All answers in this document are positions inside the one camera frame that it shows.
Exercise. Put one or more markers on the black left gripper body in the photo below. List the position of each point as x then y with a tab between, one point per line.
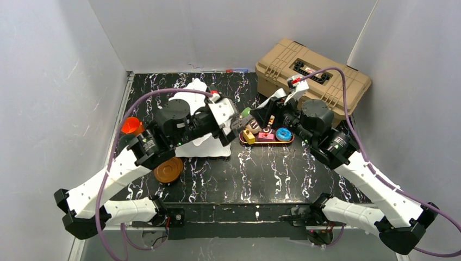
223	130

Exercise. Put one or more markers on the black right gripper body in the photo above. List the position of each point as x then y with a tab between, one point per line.
268	113

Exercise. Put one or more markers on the white three-tier cake stand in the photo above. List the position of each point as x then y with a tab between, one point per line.
196	94

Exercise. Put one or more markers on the metal serving tongs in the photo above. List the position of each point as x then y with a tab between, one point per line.
240	124

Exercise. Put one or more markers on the yellow layered cake piece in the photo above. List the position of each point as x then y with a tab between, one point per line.
249	137

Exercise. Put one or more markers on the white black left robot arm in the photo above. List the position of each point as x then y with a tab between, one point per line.
90	206

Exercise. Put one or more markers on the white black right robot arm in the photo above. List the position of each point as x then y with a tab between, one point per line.
399	222

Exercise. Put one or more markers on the red dessert tray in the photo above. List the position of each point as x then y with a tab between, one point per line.
254	135

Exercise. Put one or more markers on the green swirl roll cake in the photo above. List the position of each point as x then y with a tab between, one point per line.
245	112

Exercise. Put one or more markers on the white coconut ball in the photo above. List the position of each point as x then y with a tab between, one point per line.
253	127

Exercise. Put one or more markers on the chocolate swirl roll cake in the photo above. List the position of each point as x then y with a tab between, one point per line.
268	129

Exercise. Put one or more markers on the blue sprinkled donut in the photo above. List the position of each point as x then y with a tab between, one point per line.
283	134

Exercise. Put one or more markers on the pink rectangular cake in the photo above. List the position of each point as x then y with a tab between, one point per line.
265	137

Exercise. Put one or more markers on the red blue screwdriver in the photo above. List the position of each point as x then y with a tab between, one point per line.
237	70

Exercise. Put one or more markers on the tan plastic toolbox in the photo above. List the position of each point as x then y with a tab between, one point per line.
289	58

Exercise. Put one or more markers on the brown round wooden lid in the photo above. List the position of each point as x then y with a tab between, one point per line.
169	171

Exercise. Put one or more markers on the orange plastic cup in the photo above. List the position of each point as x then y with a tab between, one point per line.
132	125

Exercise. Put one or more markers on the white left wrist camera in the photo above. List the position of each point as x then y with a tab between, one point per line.
223	109

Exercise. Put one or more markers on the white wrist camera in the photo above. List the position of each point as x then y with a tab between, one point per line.
298	88
223	109

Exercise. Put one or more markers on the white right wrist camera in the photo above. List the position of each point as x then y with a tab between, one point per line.
298	88

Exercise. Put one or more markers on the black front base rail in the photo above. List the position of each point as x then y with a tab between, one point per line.
240	220

